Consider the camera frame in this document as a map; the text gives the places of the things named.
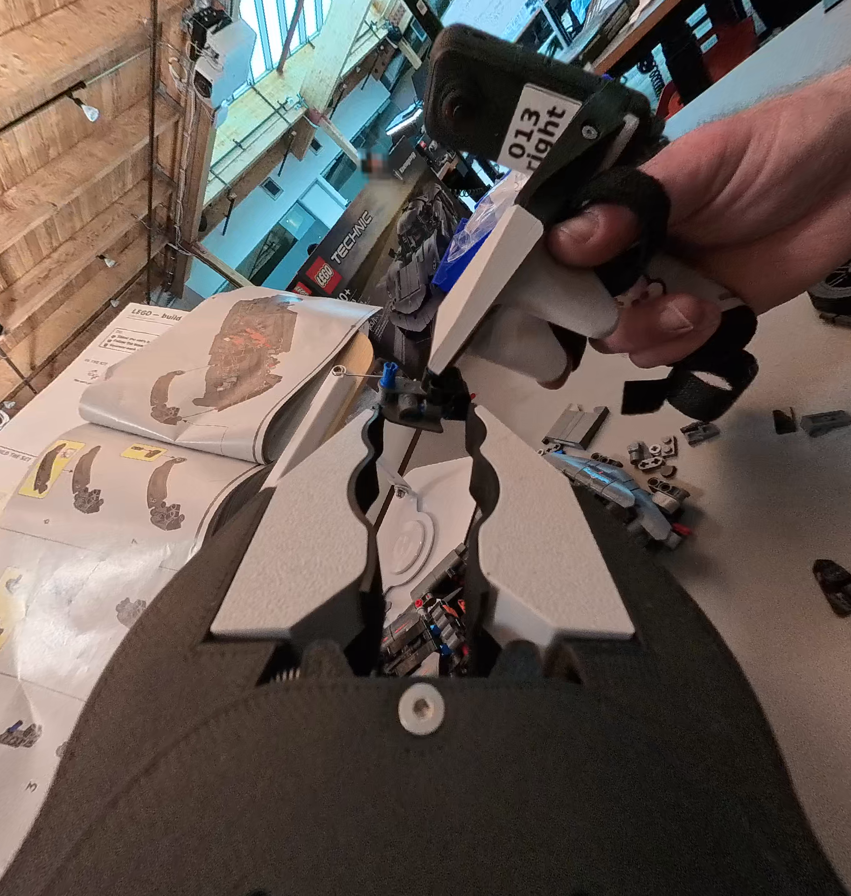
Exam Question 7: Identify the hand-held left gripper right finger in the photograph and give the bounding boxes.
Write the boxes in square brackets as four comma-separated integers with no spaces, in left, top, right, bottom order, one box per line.
[465,405,638,669]

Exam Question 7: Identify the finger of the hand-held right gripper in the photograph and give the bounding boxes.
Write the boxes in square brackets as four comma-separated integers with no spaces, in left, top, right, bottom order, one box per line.
[427,203,545,380]

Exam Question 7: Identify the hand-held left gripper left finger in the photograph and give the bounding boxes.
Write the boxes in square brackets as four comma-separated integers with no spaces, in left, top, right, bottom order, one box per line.
[210,408,381,641]

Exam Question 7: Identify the small black lego assembly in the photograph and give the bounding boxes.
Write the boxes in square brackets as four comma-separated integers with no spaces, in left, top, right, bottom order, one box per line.
[377,360,472,424]

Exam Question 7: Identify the grey lego car section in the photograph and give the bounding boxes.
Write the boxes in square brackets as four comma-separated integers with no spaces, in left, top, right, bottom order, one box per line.
[541,448,692,550]

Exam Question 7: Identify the black lego set box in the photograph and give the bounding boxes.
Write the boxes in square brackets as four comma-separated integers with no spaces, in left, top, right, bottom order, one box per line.
[294,168,468,365]

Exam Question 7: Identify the dark grey lego panel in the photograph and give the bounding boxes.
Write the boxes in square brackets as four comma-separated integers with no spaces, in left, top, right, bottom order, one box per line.
[543,405,610,450]

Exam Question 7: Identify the lego instruction booklet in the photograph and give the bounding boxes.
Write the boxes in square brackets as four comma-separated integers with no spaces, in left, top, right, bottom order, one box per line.
[0,287,383,865]

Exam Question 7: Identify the black lego wedge piece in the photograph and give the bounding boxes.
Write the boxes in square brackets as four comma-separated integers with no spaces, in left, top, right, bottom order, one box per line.
[812,559,851,618]

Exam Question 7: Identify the black lego tyre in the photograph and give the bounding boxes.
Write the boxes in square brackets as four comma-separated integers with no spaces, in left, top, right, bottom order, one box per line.
[807,251,851,324]

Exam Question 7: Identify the person's right hand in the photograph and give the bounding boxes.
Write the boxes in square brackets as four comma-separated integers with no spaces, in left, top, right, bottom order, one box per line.
[544,91,851,366]

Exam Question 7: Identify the clear plastic bags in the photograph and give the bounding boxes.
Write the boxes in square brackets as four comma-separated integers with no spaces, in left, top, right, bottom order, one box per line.
[453,178,531,260]

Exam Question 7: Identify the white book stand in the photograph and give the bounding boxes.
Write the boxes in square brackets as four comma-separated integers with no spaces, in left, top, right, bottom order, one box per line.
[188,329,484,610]

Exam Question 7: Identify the printed task sheet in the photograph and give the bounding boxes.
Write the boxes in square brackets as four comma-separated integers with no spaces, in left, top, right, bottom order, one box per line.
[0,304,188,547]

